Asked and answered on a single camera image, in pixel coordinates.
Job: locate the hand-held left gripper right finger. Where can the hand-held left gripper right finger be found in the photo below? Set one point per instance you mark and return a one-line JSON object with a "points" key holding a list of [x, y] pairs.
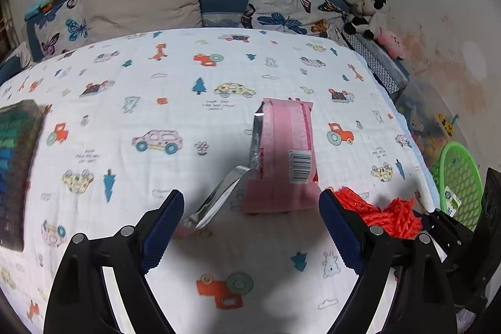
{"points": [[340, 228]]}

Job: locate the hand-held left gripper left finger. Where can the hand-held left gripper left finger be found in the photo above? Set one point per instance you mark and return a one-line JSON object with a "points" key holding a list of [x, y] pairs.
{"points": [[164, 228]]}

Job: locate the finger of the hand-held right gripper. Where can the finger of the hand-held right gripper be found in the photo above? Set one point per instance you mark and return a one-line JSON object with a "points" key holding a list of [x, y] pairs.
{"points": [[450, 236]]}

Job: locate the red yarn pompom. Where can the red yarn pompom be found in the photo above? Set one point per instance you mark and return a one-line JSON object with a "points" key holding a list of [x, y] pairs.
{"points": [[383, 216]]}

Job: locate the green plastic mesh basket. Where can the green plastic mesh basket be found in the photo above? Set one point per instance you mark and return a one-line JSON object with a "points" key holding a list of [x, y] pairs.
{"points": [[465, 177]]}

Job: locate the silver foil wrapper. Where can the silver foil wrapper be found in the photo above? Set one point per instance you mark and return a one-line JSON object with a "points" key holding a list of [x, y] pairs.
{"points": [[219, 197]]}

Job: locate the pink snack packet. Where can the pink snack packet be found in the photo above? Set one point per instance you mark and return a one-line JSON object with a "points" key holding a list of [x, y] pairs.
{"points": [[282, 146]]}

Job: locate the yellow toy truck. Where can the yellow toy truck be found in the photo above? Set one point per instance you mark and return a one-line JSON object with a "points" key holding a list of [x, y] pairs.
{"points": [[446, 124]]}

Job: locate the clear plastic storage box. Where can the clear plastic storage box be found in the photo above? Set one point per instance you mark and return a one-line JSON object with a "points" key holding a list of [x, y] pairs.
{"points": [[422, 122]]}

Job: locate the white cartoon printed cloth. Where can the white cartoon printed cloth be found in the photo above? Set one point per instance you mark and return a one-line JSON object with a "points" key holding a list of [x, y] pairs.
{"points": [[156, 103]]}

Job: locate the dark box of coloured packets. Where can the dark box of coloured packets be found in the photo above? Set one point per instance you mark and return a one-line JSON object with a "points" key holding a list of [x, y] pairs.
{"points": [[17, 169]]}

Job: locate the blue patterned cushion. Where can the blue patterned cushion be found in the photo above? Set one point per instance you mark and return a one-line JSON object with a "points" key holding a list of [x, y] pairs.
{"points": [[375, 60]]}

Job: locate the pink plush toy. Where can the pink plush toy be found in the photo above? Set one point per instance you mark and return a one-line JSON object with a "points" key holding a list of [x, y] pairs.
{"points": [[391, 42]]}

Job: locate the black and white cow plush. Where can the black and white cow plush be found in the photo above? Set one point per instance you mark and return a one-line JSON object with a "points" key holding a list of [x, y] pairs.
{"points": [[370, 13]]}

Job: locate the small butterfly print pillow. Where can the small butterfly print pillow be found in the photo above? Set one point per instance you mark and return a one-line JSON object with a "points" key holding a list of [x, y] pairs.
{"points": [[62, 28]]}

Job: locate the beige pillow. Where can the beige pillow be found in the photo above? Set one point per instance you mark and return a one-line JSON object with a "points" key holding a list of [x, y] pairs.
{"points": [[145, 1]]}

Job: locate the large butterfly print pillow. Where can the large butterfly print pillow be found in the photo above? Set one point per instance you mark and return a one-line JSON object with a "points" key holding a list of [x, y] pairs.
{"points": [[293, 5]]}

